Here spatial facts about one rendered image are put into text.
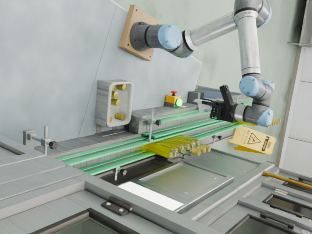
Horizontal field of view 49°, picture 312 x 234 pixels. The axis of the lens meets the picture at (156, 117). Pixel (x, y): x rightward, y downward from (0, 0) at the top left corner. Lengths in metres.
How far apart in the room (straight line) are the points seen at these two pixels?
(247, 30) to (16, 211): 1.12
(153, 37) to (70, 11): 0.41
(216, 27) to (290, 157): 6.30
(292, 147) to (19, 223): 7.31
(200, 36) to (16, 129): 0.95
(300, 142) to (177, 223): 7.11
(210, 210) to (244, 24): 0.80
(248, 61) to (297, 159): 6.45
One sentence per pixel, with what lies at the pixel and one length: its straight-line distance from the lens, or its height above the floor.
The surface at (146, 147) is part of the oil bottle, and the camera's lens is 1.86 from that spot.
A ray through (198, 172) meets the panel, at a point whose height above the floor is 1.15.
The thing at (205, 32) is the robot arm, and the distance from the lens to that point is 1.75.
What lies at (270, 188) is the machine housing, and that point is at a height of 1.49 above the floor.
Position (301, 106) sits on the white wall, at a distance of 7.62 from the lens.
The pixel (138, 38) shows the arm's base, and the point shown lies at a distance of 1.78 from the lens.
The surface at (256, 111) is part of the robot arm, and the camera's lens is 1.53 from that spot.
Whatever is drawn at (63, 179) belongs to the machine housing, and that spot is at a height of 1.39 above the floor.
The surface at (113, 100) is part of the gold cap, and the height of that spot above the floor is 0.80.
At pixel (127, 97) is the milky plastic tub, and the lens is 1.81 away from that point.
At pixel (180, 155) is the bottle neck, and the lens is 1.76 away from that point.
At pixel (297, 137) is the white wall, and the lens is 7.72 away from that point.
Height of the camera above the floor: 1.98
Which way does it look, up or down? 35 degrees down
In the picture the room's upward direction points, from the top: 105 degrees clockwise
